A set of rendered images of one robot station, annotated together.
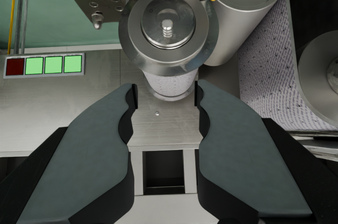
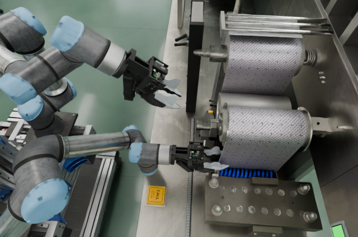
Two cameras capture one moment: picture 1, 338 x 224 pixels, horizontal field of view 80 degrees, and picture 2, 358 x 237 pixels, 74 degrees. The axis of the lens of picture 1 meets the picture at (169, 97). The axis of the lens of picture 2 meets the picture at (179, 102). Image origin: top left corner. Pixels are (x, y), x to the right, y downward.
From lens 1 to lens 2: 70 cm
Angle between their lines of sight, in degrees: 85
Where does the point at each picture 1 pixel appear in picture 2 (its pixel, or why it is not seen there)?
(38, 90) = not seen: outside the picture
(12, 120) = not seen: outside the picture
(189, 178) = not seen: outside the picture
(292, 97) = (233, 63)
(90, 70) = (339, 214)
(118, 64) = (327, 184)
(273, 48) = (237, 81)
